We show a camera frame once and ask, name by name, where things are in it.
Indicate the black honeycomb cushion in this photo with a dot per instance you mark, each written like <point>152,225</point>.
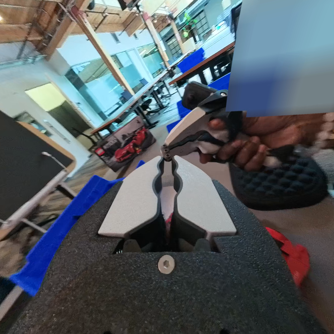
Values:
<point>281,187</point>

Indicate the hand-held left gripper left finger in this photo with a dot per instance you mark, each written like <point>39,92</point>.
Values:
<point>130,206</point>

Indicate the person's right hand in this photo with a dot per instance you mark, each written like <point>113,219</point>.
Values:
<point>248,154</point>

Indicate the large blue plastic bin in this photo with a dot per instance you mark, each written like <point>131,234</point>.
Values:
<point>52,248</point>

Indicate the red lego car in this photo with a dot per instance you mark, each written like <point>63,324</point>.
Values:
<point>294,255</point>

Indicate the green potted plant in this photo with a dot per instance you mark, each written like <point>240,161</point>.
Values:
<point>188,22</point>

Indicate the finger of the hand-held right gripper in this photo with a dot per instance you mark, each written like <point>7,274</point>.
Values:
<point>185,150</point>
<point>185,125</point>

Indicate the person's right forearm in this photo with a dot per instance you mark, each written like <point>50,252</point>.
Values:
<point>294,130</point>

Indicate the long wooden desk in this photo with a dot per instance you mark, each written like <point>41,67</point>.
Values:
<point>135,97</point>
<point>208,58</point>

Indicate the black desk with white legs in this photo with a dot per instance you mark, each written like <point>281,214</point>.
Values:
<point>26,161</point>

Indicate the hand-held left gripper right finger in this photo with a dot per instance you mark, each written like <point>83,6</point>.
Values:
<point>203,206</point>

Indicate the black lego set box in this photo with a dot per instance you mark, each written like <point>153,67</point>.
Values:
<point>125,148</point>

